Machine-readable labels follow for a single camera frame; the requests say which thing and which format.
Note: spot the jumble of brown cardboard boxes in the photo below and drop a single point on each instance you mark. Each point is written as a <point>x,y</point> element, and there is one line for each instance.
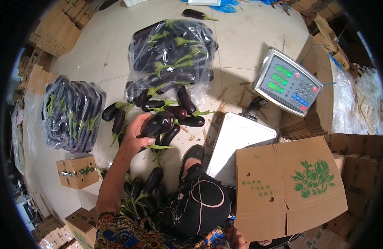
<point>325,28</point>

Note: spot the open plain cardboard box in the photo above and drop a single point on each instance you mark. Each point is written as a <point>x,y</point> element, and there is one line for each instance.
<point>82,225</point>

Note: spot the person's body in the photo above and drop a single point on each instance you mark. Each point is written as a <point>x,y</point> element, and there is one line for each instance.
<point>132,232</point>

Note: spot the person's legs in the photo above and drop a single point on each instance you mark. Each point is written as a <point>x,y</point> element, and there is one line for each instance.
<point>197,199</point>

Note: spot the bunch of long eggplants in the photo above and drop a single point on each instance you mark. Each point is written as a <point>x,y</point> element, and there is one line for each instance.
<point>149,186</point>

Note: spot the stacks of small printed boxes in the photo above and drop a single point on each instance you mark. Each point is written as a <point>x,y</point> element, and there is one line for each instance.
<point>56,233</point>

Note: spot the pile of brown folded cartons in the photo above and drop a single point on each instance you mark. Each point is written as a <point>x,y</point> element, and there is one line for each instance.
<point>59,29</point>

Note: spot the blue plastic sheet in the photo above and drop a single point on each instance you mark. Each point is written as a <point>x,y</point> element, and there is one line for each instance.
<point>227,4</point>

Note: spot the round dark purple eggplant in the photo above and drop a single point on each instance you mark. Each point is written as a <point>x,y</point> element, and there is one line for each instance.
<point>158,124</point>

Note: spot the heap of clear plastic bags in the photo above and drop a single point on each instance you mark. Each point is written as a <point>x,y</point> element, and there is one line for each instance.
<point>356,102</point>

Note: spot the heap of printed cartons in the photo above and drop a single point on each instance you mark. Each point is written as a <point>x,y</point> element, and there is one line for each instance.
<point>355,193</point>

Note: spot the person's right hand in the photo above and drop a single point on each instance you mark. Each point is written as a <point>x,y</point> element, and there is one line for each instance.
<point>236,239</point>

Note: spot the electronic platform scale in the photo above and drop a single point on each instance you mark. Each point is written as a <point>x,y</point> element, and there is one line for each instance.
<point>286,82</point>

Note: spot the cardboard box with green print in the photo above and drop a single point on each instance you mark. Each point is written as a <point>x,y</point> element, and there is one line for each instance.
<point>291,186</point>

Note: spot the tied clear bag of eggplants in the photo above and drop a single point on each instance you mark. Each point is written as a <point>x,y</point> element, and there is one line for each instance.
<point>71,115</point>

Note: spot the row of upright flat cartons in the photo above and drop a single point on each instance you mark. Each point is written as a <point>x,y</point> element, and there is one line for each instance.
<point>34,73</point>

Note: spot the pile of loose eggplants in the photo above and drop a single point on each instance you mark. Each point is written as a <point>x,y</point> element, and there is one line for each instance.
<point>179,110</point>

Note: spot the single eggplant with green stem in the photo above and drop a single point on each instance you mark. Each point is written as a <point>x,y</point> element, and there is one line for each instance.
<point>196,14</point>

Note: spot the large clear bag of eggplants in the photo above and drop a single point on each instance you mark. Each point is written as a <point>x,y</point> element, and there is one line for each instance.
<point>171,56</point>

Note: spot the person's left hand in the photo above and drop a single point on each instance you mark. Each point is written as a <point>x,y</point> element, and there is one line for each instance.
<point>130,140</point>

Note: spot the tall stack of flat cartons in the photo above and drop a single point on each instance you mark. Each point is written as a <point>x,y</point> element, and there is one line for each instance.
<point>316,102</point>

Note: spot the white foam tray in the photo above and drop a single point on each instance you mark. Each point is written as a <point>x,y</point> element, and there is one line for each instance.
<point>134,2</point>
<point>204,2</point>

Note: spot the small closed cardboard box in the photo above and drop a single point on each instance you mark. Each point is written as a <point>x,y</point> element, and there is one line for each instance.
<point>77,171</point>

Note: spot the bundle of clear plastic film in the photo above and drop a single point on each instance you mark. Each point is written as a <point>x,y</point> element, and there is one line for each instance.
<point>25,133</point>

